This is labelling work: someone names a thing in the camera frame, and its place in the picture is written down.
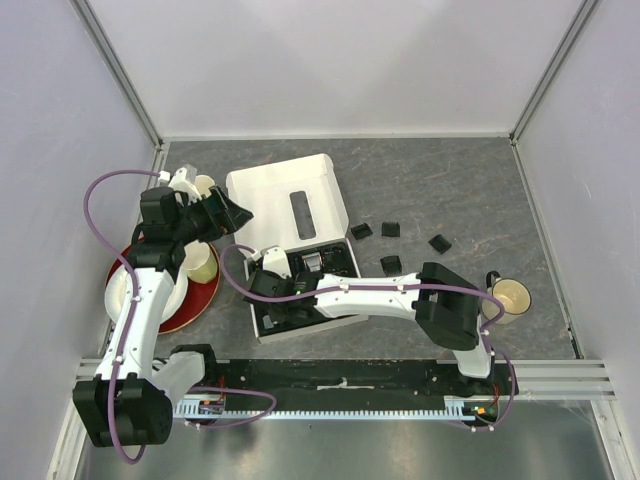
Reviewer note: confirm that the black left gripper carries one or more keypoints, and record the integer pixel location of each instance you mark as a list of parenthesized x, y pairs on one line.
[(228, 221)]

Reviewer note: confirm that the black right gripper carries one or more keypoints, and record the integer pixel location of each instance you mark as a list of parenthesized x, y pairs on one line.
[(277, 277)]

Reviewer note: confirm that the small white oil bottle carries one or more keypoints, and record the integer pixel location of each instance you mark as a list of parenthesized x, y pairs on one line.
[(268, 324)]

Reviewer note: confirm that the black silver hair clipper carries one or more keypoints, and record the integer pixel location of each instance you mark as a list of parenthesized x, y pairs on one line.
[(313, 262)]

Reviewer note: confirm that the black comb guard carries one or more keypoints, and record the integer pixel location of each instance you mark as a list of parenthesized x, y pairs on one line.
[(361, 231), (390, 229), (440, 244), (391, 265)]

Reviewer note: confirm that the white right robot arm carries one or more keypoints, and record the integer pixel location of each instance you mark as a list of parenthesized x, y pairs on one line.
[(446, 307)]

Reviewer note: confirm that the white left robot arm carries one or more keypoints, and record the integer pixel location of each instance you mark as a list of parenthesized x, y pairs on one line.
[(127, 402)]

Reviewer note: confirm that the cream paper cup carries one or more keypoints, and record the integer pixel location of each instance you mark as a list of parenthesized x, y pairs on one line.
[(203, 185), (200, 264)]

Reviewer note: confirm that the red round plate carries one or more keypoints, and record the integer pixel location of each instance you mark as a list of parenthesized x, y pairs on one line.
[(197, 300)]

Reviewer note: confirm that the black plastic tray insert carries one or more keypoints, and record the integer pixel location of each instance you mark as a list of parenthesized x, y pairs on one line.
[(338, 260)]

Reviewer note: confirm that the white plate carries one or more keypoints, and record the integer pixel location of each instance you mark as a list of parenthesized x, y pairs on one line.
[(115, 292)]

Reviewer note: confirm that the cream ceramic mug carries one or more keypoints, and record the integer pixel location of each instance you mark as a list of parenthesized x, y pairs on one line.
[(513, 295)]

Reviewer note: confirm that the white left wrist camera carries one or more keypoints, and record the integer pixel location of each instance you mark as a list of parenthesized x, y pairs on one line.
[(183, 181)]

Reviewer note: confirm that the white slotted cable duct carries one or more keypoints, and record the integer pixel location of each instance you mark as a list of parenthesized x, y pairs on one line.
[(352, 405)]

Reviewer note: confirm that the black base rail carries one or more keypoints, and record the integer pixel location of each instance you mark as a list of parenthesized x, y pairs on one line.
[(428, 377)]

